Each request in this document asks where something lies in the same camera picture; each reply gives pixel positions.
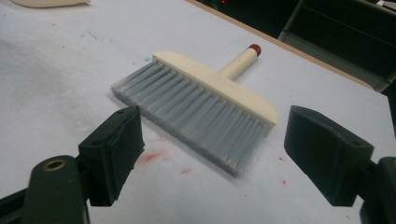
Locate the cream hand brush grey bristles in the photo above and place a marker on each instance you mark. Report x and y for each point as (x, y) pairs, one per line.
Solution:
(199, 112)

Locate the cream plastic dustpan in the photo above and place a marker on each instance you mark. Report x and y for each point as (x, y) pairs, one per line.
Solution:
(49, 2)

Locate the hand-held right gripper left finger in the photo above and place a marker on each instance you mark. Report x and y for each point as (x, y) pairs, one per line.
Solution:
(115, 152)

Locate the grey metal shelf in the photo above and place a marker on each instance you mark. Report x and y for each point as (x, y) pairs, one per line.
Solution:
(342, 34)

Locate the white table cover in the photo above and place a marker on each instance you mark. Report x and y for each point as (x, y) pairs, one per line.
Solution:
(62, 62)

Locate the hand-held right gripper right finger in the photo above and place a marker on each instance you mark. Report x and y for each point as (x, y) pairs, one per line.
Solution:
(330, 155)

